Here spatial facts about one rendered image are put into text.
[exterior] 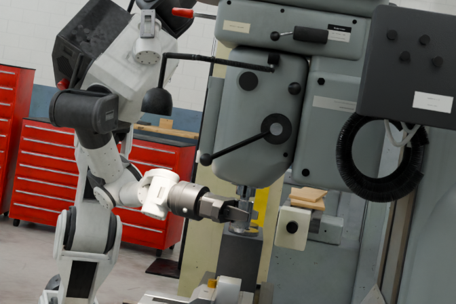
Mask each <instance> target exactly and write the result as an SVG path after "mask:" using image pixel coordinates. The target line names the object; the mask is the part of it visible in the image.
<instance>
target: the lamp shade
mask: <svg viewBox="0 0 456 304"><path fill-rule="evenodd" d="M172 107H173V102H172V95H171V93H169V91H167V90H165V89H163V88H159V87H156V88H151V89H150V90H147V92H146V94H145V96H144V98H143V100H142V106H141V110H140V111H142V112H145V113H152V114H156V115H165V116H171V115H172Z"/></svg>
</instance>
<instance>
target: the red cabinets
mask: <svg viewBox="0 0 456 304"><path fill-rule="evenodd" d="M35 71H36V69H31V68H26V67H22V66H14V65H9V64H1V63H0V215H1V214H3V215H4V216H8V214H9V218H13V219H14V222H13V226H16V227H17V226H19V224H20V220H23V221H30V222H34V223H41V224H44V225H51V226H55V227H56V224H57V220H58V216H59V215H60V214H61V213H62V211H63V210H69V206H74V204H75V197H76V192H77V184H78V180H79V169H78V167H77V162H76V159H75V146H74V139H75V129H74V128H66V127H63V128H57V127H54V126H53V125H52V124H51V123H50V119H49V118H47V117H29V109H30V104H31V96H32V91H33V82H34V77H35ZM196 146H197V145H195V144H191V143H187V142H180V141H176V140H169V139H165V138H158V137H154V136H147V135H142V134H135V133H133V137H132V149H131V152H130V153H129V155H128V161H129V162H130V163H131V164H133V165H135V166H136V167H137V168H138V170H139V171H140V173H141V174H142V176H143V177H144V175H145V172H147V171H150V170H152V169H159V168H162V169H165V170H169V171H171V172H174V173H176V174H178V176H179V178H180V180H179V182H181V181H187V182H190V180H191V172H192V167H193V159H194V155H195V147H196ZM141 210H142V206H141V207H137V208H129V207H127V206H116V207H114V208H113V209H112V210H111V211H112V212H113V214H114V215H118V216H119V217H120V221H121V222H122V235H121V241H123V242H129V243H133V244H138V245H142V246H148V247H152V248H157V250H156V256H157V257H160V256H161V255H162V250H165V249H167V248H169V249H172V250H173V249H174V245H175V244H176V243H177V242H179V241H180V240H181V234H182V230H183V222H184V217H181V216H177V215H174V214H173V213H172V212H169V211H168V213H167V216H166V219H165V220H164V221H161V220H158V219H155V218H152V217H149V216H147V215H145V214H143V213H142V212H141Z"/></svg>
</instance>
